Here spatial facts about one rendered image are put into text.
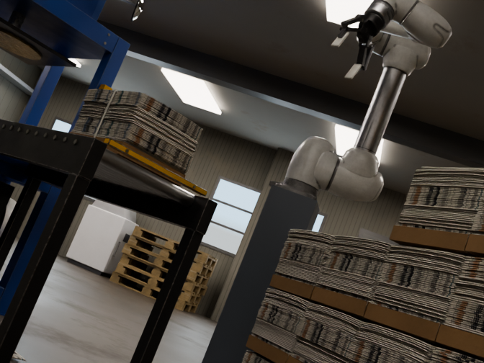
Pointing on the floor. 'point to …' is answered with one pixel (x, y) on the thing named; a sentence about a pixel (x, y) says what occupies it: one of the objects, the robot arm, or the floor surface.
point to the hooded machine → (101, 238)
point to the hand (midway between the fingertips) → (343, 60)
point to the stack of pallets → (160, 269)
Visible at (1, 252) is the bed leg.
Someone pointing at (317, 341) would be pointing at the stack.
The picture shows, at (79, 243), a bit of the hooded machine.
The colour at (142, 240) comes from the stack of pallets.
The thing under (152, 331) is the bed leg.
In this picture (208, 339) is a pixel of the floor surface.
